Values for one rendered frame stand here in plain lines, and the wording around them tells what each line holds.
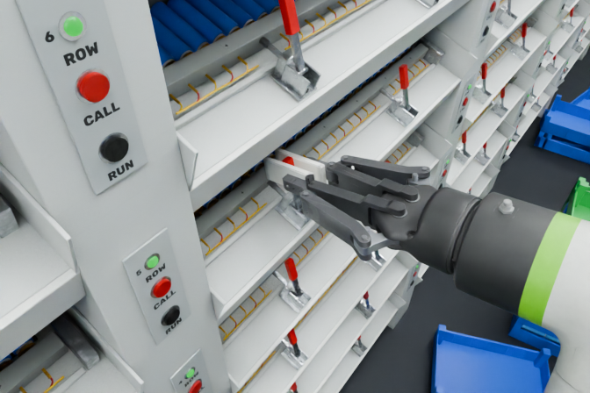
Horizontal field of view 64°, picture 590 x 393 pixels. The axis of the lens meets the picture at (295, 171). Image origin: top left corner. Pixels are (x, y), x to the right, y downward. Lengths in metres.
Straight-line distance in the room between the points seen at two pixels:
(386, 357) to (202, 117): 1.17
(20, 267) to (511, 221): 0.35
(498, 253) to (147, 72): 0.29
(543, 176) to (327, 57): 1.75
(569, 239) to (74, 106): 0.34
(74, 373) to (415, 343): 1.17
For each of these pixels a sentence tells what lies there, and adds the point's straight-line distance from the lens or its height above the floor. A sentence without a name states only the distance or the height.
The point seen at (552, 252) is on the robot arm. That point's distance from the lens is 0.40.
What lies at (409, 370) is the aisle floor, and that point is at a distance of 1.48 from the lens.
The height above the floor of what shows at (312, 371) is 0.32.
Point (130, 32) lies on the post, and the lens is 0.28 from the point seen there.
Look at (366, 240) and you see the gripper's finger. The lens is 0.43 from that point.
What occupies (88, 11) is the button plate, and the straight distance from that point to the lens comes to 0.27.
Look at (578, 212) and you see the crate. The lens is 1.44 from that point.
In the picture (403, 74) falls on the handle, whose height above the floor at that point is 0.96.
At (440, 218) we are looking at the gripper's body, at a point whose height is 1.02.
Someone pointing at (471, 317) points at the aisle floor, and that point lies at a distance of 1.62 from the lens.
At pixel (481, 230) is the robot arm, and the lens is 0.40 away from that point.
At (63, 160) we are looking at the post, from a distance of 0.29.
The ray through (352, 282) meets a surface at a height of 0.51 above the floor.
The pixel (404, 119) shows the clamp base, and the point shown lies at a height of 0.89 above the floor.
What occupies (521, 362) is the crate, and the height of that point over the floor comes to 0.00.
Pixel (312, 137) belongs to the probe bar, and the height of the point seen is 0.92.
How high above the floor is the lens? 1.32
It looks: 42 degrees down
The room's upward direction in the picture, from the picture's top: straight up
